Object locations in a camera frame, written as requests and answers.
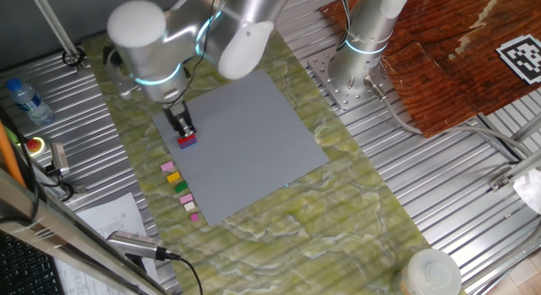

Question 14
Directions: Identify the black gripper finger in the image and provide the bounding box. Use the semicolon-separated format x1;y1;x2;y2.
172;112;186;136
183;114;198;137

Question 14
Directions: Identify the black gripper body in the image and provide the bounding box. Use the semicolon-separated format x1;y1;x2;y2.
167;99;192;123

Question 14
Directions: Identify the grey Lego baseplate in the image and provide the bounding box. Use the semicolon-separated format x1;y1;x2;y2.
151;68;331;227

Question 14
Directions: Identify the printed white paper sheet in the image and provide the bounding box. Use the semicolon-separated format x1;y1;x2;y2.
52;192;160;295

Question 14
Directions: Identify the red yellow emergency stop button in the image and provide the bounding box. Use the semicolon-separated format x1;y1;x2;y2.
25;136;46;157

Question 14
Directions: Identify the clear water bottle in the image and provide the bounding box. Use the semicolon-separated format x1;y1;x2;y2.
6;78;56;127

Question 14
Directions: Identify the green marble pattern mat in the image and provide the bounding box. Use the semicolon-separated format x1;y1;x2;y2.
82;24;432;295

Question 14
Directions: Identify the orange pole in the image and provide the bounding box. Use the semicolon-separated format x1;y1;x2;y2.
0;119;26;188

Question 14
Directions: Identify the black keyboard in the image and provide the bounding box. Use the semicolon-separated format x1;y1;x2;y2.
0;231;64;295

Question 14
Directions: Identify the white plastic container lid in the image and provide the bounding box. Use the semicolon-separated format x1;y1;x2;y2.
392;248;464;295

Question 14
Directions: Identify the black white fiducial marker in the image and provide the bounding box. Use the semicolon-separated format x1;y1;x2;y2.
495;34;541;85

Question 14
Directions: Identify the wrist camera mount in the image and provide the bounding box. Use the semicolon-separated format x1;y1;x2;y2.
162;105;176;131

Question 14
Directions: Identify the silver mount bracket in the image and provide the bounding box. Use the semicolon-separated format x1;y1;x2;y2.
103;47;143;101

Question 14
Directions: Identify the black cable coil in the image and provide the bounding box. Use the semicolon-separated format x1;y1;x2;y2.
62;46;88;70

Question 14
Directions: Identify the white camera on bracket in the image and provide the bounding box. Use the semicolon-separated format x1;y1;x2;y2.
44;141;85;195

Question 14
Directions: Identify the silver camera bar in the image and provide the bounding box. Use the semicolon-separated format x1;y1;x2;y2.
105;230;181;263

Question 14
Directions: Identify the black camera bar cable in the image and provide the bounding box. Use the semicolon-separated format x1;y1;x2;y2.
164;251;205;295

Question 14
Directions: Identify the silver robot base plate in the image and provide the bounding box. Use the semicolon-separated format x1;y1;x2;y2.
307;47;401;111

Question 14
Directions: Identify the aluminium frame pole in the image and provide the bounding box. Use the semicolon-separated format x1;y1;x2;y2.
27;0;85;70

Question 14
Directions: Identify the aluminium frame beam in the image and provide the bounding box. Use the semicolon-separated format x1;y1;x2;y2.
0;167;170;295

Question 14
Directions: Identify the black base cable bundle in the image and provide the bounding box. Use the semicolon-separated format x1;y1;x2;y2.
336;0;357;52

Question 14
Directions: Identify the grey base hose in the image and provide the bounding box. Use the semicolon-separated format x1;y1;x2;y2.
363;74;534;159

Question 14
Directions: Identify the aluminium corner bracket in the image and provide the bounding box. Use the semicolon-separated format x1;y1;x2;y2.
477;112;541;193

